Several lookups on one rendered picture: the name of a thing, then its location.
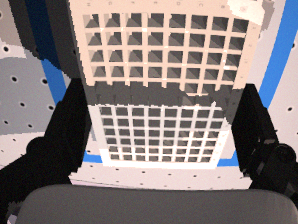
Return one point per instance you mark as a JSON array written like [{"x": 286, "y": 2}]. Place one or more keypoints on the white well plate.
[{"x": 168, "y": 131}]

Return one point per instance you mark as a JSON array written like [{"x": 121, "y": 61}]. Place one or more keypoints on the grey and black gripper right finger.
[{"x": 269, "y": 164}]

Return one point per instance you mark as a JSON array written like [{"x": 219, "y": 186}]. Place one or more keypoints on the blue tape outline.
[{"x": 40, "y": 24}]

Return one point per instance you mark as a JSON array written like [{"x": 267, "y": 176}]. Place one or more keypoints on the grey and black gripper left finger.
[{"x": 49, "y": 159}]

